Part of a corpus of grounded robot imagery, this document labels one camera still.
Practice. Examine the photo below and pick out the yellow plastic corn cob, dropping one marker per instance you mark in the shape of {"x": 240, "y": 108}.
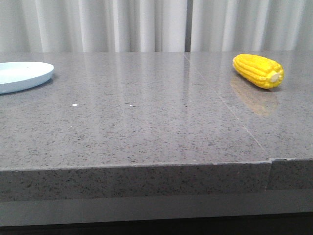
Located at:
{"x": 261, "y": 71}

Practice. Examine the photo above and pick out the light blue round plate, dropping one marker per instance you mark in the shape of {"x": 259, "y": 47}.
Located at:
{"x": 19, "y": 76}

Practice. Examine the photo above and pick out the white curtain left panel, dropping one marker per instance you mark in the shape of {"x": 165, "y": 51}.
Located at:
{"x": 94, "y": 25}

